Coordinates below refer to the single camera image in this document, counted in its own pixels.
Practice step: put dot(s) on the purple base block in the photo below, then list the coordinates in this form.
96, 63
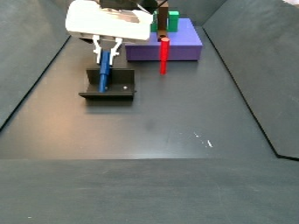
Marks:
184, 47

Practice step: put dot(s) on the green block right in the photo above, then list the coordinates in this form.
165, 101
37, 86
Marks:
172, 21

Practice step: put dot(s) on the red peg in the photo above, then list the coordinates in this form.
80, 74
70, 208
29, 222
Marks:
164, 52

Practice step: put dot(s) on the blue peg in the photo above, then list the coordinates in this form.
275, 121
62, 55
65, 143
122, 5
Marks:
102, 71

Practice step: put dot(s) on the green block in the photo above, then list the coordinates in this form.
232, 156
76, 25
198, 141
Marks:
172, 21
153, 24

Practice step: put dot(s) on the green block left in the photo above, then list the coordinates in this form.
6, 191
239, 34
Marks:
153, 24

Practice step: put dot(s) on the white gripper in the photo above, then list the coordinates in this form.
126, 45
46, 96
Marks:
88, 21

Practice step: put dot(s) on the black angle fixture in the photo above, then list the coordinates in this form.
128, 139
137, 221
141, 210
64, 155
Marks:
120, 85

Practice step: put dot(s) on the brown bracket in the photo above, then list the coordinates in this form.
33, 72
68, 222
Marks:
161, 18

